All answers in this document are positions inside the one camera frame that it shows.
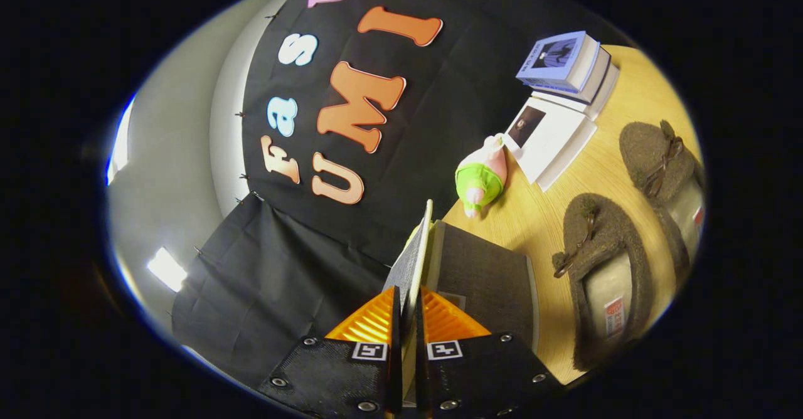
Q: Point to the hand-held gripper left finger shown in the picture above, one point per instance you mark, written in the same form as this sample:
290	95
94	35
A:
396	369

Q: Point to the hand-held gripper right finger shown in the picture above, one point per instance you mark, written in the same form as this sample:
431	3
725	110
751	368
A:
419	369

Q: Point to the grey fabric storage box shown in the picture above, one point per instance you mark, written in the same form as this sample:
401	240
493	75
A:
483	281

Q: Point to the brown fuzzy shoe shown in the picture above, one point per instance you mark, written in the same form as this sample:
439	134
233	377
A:
618	231
643	146

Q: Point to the green and pink plush toy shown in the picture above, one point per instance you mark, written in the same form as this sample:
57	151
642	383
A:
480	180

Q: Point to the white book with dark photo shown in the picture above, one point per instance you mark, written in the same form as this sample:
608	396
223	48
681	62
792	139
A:
555	140

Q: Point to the row of black cloth clips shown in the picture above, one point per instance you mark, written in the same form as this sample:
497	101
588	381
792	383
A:
241	115

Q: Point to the book with blue spine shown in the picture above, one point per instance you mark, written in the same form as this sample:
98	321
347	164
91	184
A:
599	77

